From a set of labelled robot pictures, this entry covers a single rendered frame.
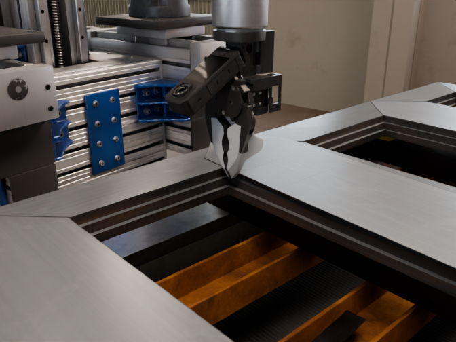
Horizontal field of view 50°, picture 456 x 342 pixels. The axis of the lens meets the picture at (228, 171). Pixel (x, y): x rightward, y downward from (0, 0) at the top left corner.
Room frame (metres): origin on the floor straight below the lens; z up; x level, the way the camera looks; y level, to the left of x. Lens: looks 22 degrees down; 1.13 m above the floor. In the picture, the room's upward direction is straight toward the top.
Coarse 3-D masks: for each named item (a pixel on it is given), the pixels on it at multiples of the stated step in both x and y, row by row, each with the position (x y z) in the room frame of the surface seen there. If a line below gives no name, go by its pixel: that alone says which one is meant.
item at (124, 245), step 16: (368, 160) 1.24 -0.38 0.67; (192, 208) 0.93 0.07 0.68; (208, 208) 0.93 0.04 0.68; (160, 224) 0.86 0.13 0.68; (176, 224) 0.86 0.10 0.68; (192, 224) 0.86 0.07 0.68; (208, 224) 0.86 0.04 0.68; (224, 224) 0.89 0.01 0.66; (112, 240) 0.79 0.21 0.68; (128, 240) 0.79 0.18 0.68; (144, 240) 0.79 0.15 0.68; (160, 240) 0.79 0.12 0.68; (176, 240) 0.81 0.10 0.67; (192, 240) 0.84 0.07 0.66; (128, 256) 0.74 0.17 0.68; (144, 256) 0.76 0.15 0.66; (160, 256) 0.79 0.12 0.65
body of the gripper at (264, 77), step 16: (224, 32) 0.66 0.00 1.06; (240, 32) 0.66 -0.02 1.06; (256, 32) 0.66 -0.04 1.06; (272, 32) 0.71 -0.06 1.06; (240, 48) 0.67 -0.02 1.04; (256, 48) 0.70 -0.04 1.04; (272, 48) 0.71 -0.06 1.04; (256, 64) 0.70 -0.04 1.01; (272, 64) 0.71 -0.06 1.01; (240, 80) 0.66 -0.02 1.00; (256, 80) 0.67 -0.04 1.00; (272, 80) 0.69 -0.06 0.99; (224, 96) 0.67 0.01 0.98; (240, 96) 0.65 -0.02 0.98; (256, 96) 0.68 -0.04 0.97; (272, 96) 0.70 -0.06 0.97; (224, 112) 0.67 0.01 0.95; (240, 112) 0.65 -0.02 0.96; (256, 112) 0.68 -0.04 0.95
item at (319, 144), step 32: (448, 96) 1.22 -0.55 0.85; (352, 128) 0.94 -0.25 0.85; (384, 128) 1.01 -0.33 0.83; (416, 128) 0.96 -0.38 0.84; (160, 192) 0.63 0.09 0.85; (192, 192) 0.66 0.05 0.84; (224, 192) 0.69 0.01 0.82; (256, 192) 0.66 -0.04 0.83; (96, 224) 0.56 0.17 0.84; (128, 224) 0.58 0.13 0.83; (320, 224) 0.58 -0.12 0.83; (352, 224) 0.55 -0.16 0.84; (384, 256) 0.50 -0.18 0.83; (416, 256) 0.48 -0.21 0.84; (448, 288) 0.44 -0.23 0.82
